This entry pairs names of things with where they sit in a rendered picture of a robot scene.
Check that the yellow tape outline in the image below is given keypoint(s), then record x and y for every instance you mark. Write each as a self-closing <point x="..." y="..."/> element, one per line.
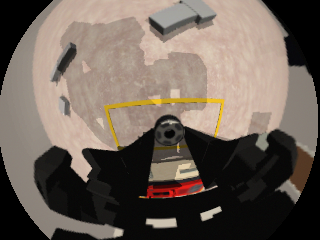
<point x="172" y="101"/>

